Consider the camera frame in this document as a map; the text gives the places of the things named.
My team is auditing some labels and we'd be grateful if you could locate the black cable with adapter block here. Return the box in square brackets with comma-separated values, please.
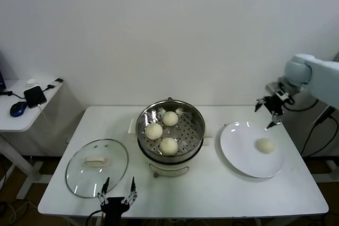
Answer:
[300, 105, 339, 158]

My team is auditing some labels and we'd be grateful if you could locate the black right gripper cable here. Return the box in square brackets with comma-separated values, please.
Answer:
[282, 96, 318, 112]

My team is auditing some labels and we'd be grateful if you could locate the white oval plate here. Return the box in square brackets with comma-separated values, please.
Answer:
[219, 121, 286, 179]

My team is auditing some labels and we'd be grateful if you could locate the beige desk with shelf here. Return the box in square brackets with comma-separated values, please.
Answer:
[293, 88, 339, 184]

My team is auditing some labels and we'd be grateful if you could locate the black smartphone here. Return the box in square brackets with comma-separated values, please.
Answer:
[23, 85, 48, 109]

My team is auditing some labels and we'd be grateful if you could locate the white steamed baozi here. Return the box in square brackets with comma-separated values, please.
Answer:
[145, 123, 163, 140]
[162, 111, 179, 126]
[159, 137, 179, 156]
[255, 138, 276, 155]

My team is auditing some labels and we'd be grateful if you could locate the blue computer mouse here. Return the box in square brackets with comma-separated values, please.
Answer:
[10, 101, 28, 117]

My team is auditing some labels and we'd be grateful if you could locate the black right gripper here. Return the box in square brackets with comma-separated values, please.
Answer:
[254, 95, 286, 130]

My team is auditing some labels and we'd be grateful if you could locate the cream electric cooker base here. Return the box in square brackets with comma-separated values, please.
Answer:
[137, 138, 211, 178]

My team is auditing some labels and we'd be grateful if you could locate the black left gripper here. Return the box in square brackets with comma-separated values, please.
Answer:
[97, 175, 138, 226]

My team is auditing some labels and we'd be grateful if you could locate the white phone charging cable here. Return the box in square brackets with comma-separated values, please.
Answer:
[38, 104, 53, 131]

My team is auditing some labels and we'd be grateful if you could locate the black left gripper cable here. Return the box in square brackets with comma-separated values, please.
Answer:
[88, 210, 105, 226]

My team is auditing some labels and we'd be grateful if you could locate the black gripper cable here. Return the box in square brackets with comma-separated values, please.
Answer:
[88, 210, 105, 226]
[282, 96, 318, 112]

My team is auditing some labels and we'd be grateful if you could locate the glass pot lid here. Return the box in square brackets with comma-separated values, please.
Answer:
[65, 138, 129, 198]

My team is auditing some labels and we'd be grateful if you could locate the steel steamer basket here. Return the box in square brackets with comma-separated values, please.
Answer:
[129, 100, 215, 161]

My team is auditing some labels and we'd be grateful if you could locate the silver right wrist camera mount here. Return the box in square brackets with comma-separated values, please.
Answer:
[265, 82, 291, 102]

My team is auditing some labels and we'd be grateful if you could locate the white side desk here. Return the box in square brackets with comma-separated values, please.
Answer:
[0, 78, 64, 200]

